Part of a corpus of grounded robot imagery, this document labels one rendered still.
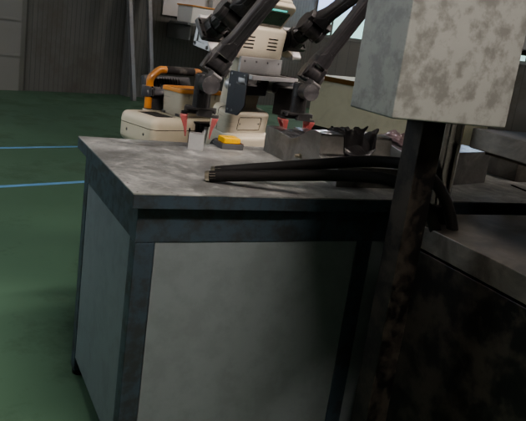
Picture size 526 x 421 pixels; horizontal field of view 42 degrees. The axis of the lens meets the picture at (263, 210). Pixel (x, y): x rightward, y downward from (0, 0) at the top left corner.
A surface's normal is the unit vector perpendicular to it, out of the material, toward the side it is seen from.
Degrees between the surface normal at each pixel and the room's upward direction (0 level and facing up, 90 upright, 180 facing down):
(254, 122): 98
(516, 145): 90
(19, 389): 0
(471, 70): 90
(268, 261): 90
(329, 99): 90
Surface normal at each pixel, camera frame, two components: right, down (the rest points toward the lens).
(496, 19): 0.41, 0.29
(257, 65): 0.69, 0.27
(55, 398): 0.14, -0.96
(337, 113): -0.71, 0.08
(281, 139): -0.90, -0.01
